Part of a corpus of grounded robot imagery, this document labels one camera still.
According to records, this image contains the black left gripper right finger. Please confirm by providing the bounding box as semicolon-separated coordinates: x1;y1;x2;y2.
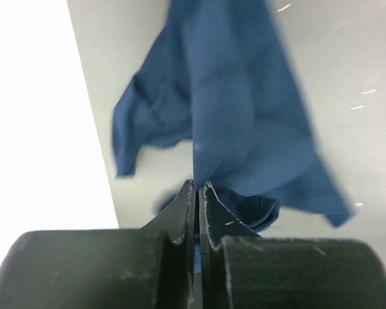
198;184;386;309

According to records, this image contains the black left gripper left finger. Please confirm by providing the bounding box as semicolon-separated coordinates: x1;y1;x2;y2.
0;180;196;308

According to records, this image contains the navy blue t shirt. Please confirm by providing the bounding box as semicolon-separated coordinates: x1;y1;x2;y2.
112;1;353;232

